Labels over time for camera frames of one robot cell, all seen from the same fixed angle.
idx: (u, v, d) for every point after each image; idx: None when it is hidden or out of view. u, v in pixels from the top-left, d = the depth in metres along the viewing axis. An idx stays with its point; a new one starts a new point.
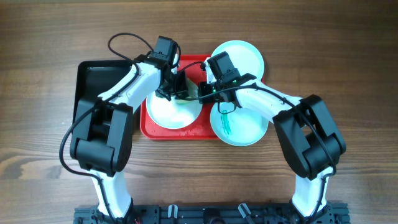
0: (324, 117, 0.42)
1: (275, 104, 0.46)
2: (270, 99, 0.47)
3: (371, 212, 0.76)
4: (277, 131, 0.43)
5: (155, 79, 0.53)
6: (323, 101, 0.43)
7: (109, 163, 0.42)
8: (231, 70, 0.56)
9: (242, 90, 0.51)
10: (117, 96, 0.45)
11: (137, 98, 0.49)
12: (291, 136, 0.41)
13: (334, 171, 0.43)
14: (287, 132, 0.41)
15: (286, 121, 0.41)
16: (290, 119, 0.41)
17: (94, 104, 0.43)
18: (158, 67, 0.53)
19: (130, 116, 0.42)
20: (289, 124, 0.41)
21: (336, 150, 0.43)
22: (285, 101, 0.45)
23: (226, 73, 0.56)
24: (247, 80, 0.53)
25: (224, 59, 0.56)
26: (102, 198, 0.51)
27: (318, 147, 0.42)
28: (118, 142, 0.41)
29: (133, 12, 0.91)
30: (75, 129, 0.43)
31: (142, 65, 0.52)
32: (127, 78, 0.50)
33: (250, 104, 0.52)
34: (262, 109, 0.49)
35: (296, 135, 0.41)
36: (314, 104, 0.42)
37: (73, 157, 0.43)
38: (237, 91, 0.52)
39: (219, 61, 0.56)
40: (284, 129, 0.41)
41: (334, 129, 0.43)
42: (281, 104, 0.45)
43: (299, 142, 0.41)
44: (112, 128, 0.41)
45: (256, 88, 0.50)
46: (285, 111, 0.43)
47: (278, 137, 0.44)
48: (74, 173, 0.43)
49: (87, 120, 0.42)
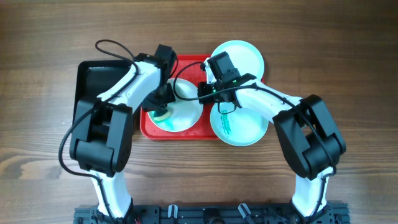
0: (324, 117, 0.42)
1: (275, 104, 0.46)
2: (270, 99, 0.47)
3: (371, 212, 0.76)
4: (276, 131, 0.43)
5: (155, 78, 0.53)
6: (323, 101, 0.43)
7: (109, 163, 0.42)
8: (231, 70, 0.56)
9: (242, 90, 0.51)
10: (116, 96, 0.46)
11: (137, 97, 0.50)
12: (291, 136, 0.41)
13: (334, 171, 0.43)
14: (288, 132, 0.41)
15: (286, 121, 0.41)
16: (291, 119, 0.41)
17: (94, 105, 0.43)
18: (158, 66, 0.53)
19: (130, 116, 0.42)
20: (289, 124, 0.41)
21: (336, 150, 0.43)
22: (285, 101, 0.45)
23: (226, 73, 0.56)
24: (247, 80, 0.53)
25: (224, 59, 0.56)
26: (103, 199, 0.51)
27: (318, 147, 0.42)
28: (118, 143, 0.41)
29: (133, 12, 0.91)
30: (74, 130, 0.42)
31: (142, 65, 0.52)
32: (126, 77, 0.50)
33: (251, 105, 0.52)
34: (262, 110, 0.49)
35: (296, 135, 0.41)
36: (314, 104, 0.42)
37: (74, 157, 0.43)
38: (237, 91, 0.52)
39: (219, 61, 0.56)
40: (284, 129, 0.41)
41: (334, 129, 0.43)
42: (281, 104, 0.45)
43: (299, 142, 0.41)
44: (112, 128, 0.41)
45: (256, 88, 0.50)
46: (285, 111, 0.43)
47: (278, 137, 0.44)
48: (74, 173, 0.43)
49: (86, 121, 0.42)
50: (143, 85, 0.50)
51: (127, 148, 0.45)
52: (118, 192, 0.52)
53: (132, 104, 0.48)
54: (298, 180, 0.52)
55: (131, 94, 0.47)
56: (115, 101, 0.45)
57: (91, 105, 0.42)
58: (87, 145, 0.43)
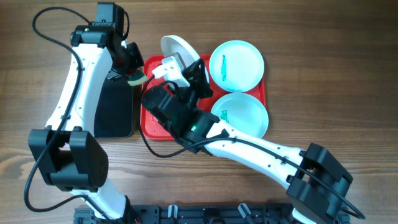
0: (331, 164, 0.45)
1: (275, 163, 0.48)
2: (263, 157, 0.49)
3: (371, 212, 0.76)
4: (294, 201, 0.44)
5: (104, 62, 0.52)
6: (325, 150, 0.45)
7: (86, 185, 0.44)
8: (181, 112, 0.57)
9: (216, 144, 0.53)
10: (66, 118, 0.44)
11: (91, 97, 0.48)
12: (314, 206, 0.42)
13: (359, 213, 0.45)
14: (310, 205, 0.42)
15: (304, 196, 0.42)
16: (306, 190, 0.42)
17: (47, 142, 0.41)
18: (104, 35, 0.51)
19: (89, 144, 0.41)
20: (306, 195, 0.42)
21: (344, 186, 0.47)
22: (285, 162, 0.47)
23: (178, 117, 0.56)
24: (207, 126, 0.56)
25: (169, 104, 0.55)
26: (96, 208, 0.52)
27: (333, 195, 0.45)
28: (87, 170, 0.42)
29: (133, 12, 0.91)
30: (39, 167, 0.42)
31: (82, 50, 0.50)
32: (71, 81, 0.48)
33: (228, 155, 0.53)
34: (252, 165, 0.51)
35: (318, 203, 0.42)
36: (319, 157, 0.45)
37: (50, 185, 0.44)
38: (206, 144, 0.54)
39: (167, 106, 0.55)
40: (306, 204, 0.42)
41: (340, 170, 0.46)
42: (282, 164, 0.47)
43: (319, 205, 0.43)
44: (76, 161, 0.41)
45: (234, 139, 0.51)
46: (294, 179, 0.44)
47: (296, 204, 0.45)
48: (57, 205, 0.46)
49: (46, 158, 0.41)
50: (92, 80, 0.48)
51: (101, 162, 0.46)
52: (111, 199, 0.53)
53: (88, 114, 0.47)
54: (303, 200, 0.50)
55: (81, 106, 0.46)
56: (66, 124, 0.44)
57: (43, 142, 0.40)
58: (57, 172, 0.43)
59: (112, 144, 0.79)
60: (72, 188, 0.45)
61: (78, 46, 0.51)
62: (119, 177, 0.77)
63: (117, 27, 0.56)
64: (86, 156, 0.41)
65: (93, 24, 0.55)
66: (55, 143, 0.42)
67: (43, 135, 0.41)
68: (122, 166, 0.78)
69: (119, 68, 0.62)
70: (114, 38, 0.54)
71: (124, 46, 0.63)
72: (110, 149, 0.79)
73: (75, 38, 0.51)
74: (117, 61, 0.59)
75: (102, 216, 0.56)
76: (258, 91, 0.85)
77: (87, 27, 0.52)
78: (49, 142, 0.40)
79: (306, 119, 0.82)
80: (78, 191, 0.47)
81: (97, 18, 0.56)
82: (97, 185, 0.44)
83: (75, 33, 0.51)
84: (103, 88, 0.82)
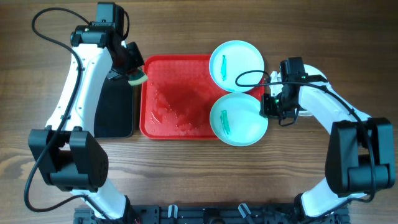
0: (388, 143, 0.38)
1: (340, 111, 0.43)
2: (337, 106, 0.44)
3: (370, 213, 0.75)
4: (332, 135, 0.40)
5: (104, 61, 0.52)
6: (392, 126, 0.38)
7: (86, 185, 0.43)
8: (301, 72, 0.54)
9: (307, 94, 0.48)
10: (66, 119, 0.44)
11: (91, 97, 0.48)
12: (343, 148, 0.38)
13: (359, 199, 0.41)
14: (342, 138, 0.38)
15: (343, 130, 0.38)
16: (350, 132, 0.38)
17: (47, 142, 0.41)
18: (104, 37, 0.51)
19: (89, 144, 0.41)
20: (348, 134, 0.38)
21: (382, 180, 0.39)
22: (351, 112, 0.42)
23: (295, 74, 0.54)
24: (319, 78, 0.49)
25: (294, 61, 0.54)
26: (97, 208, 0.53)
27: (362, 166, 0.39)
28: (87, 169, 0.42)
29: (133, 12, 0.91)
30: (40, 168, 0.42)
31: (82, 50, 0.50)
32: (71, 82, 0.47)
33: (309, 105, 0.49)
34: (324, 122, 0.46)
35: (347, 151, 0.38)
36: (381, 126, 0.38)
37: (50, 185, 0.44)
38: (303, 88, 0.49)
39: (289, 62, 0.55)
40: (339, 137, 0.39)
41: (390, 160, 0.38)
42: (347, 115, 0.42)
43: (346, 154, 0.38)
44: (76, 160, 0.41)
45: (324, 91, 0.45)
46: (347, 121, 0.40)
47: (334, 140, 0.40)
48: (57, 205, 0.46)
49: (46, 158, 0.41)
50: (91, 81, 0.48)
51: (101, 162, 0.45)
52: (111, 199, 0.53)
53: (88, 113, 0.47)
54: (315, 190, 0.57)
55: (81, 106, 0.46)
56: (66, 125, 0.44)
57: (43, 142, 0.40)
58: (57, 172, 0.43)
59: (111, 144, 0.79)
60: (72, 188, 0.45)
61: (78, 46, 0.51)
62: (119, 177, 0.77)
63: (117, 27, 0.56)
64: (86, 156, 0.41)
65: (93, 23, 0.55)
66: (55, 143, 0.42)
67: (43, 135, 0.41)
68: (122, 166, 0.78)
69: (119, 68, 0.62)
70: (114, 38, 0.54)
71: (124, 46, 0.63)
72: (110, 149, 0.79)
73: (75, 38, 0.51)
74: (118, 61, 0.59)
75: (102, 216, 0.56)
76: (258, 91, 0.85)
77: (87, 28, 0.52)
78: (49, 142, 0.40)
79: (306, 120, 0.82)
80: (78, 191, 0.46)
81: (97, 18, 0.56)
82: (97, 185, 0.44)
83: (75, 33, 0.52)
84: (103, 87, 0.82)
